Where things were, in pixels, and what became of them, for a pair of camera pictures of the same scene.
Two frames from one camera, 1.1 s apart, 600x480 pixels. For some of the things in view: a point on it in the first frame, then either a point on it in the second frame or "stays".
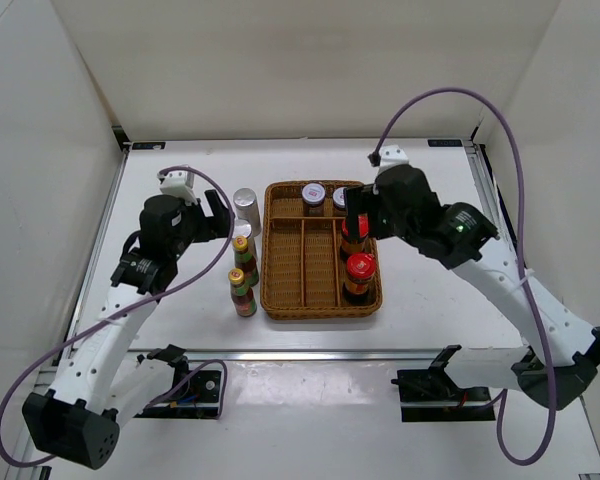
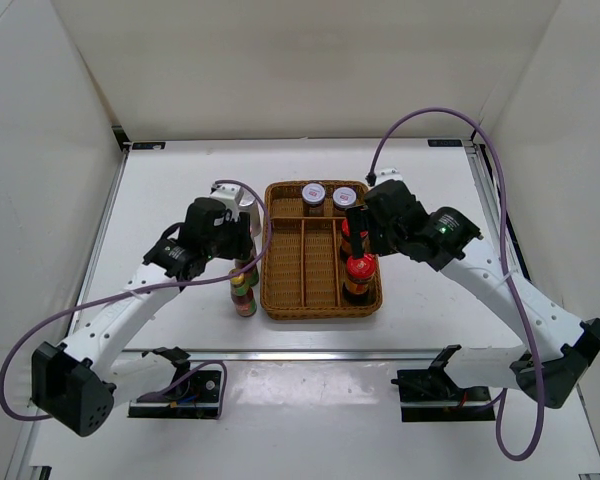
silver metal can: (245, 200) stays
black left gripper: (212, 227) → (243, 242)
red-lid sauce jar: (360, 269) stays
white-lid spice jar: (338, 197) stays
